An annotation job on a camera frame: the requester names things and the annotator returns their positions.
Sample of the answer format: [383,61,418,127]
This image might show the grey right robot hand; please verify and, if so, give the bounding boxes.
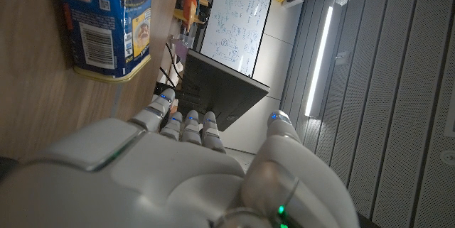
[0,87,362,228]

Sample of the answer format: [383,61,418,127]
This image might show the yellow blue small box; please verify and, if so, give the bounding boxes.
[56,0,153,84]

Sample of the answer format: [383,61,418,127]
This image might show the dark computer monitor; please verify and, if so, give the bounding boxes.
[176,49,271,132]

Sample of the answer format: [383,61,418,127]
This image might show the white whiteboard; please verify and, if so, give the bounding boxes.
[200,0,272,79]

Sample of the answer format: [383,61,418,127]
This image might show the orange and teal toy airplane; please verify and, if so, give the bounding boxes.
[173,0,218,33]

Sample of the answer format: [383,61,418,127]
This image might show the long ceiling lamp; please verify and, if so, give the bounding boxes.
[304,3,343,119]

